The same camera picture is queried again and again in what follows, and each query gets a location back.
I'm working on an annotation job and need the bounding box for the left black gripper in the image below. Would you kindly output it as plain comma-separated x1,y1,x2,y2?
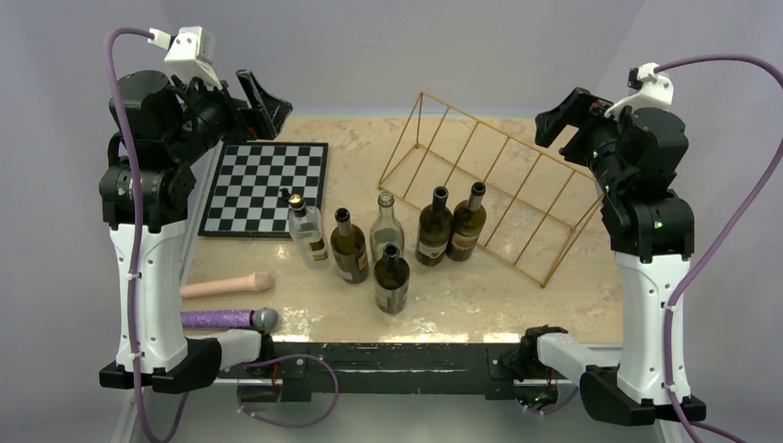
165,68,290,165

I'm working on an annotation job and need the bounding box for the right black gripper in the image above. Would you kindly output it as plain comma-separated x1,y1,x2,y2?
537,86,633,196

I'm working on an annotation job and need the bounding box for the olive wine bottle grey neck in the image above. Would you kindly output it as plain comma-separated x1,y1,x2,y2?
446,182,487,261

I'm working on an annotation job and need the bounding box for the clear square liquor bottle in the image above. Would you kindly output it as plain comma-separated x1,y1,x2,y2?
288,194,329,269

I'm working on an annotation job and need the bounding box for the dark wine bottle white label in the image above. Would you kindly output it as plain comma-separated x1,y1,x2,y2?
416,186,452,267

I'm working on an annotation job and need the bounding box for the green bottle silver neck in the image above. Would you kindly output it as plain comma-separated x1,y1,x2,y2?
330,208,369,283

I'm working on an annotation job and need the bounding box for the clear glass bottle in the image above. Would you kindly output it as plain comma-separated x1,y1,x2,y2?
369,191,404,263

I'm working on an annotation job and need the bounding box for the dark front wine bottle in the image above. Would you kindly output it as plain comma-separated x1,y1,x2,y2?
374,243,410,315

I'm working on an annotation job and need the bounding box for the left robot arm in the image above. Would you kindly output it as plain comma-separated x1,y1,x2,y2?
99,69,293,394

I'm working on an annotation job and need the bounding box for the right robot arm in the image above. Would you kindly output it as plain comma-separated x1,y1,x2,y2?
508,88,707,426

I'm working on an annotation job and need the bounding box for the black white chessboard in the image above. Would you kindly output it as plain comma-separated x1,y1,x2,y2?
199,141,329,238

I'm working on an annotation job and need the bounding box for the purple glitter microphone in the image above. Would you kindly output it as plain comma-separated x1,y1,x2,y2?
180,307,280,332

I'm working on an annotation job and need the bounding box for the black front mounting bar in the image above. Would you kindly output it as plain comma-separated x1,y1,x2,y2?
215,341,579,405

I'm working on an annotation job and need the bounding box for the gold wire wine rack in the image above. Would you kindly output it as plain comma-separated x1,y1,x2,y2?
378,91,600,287

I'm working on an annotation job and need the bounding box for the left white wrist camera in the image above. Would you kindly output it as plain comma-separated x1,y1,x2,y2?
148,26,223,90

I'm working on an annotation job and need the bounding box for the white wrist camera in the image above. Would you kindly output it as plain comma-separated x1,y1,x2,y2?
604,63,674,118
148,26,223,90

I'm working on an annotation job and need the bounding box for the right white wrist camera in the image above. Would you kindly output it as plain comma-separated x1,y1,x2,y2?
604,63,674,118

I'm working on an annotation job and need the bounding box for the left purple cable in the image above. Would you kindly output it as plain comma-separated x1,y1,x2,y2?
103,27,189,443

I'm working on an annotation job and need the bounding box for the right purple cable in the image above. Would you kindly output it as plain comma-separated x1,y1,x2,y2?
652,54,783,443

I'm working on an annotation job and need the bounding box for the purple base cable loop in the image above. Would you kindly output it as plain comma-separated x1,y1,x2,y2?
235,353,341,429

